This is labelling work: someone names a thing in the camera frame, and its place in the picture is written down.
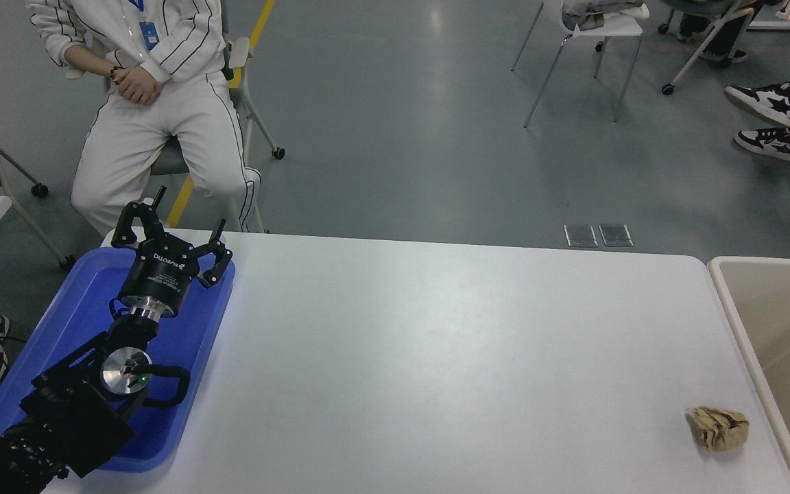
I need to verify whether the blue plastic tray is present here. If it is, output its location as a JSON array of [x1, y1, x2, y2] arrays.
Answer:
[[0, 247, 237, 474]]

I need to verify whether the person's left hand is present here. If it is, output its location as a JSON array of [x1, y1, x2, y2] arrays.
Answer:
[[123, 63, 163, 106]]

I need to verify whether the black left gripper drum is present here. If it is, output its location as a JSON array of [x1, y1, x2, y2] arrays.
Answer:
[[119, 242, 199, 313]]

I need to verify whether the white chair with metal legs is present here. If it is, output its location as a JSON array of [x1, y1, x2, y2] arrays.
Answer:
[[512, 0, 649, 128]]

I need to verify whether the crumpled tan paper ball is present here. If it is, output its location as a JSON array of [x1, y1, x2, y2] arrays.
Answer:
[[686, 405, 750, 452]]

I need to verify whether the metal floor plate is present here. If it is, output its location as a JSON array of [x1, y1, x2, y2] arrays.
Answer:
[[599, 223, 634, 248], [564, 224, 598, 248]]

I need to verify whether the white rolling chair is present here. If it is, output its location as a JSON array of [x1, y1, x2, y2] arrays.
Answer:
[[659, 0, 759, 96]]

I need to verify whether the person's right hand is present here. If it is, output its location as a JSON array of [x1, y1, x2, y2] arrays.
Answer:
[[109, 66, 139, 100]]

